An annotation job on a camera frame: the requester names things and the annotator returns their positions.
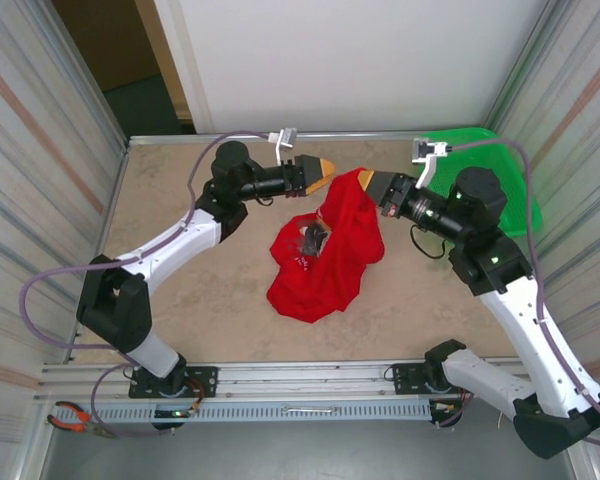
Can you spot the green plastic basket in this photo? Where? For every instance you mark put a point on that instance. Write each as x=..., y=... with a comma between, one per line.
x=475, y=145

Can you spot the aluminium table side rail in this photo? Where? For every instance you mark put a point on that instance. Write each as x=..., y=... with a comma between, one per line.
x=112, y=200

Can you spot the small silver wrench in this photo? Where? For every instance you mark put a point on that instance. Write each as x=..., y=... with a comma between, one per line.
x=310, y=410

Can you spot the red t-shirt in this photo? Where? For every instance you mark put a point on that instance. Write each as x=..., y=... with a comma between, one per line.
x=330, y=260

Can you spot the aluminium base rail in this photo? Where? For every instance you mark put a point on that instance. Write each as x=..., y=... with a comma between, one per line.
x=305, y=382

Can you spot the small circuit board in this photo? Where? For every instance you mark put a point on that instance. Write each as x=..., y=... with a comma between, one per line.
x=447, y=409
x=172, y=413

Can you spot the white door frame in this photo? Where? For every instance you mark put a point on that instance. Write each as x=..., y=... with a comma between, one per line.
x=190, y=60

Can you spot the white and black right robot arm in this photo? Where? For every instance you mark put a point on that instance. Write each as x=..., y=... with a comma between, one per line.
x=530, y=340

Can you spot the aluminium table end rail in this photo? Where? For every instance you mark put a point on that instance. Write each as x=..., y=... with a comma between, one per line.
x=355, y=135

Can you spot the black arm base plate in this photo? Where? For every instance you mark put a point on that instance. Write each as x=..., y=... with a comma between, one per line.
x=205, y=380
x=405, y=377

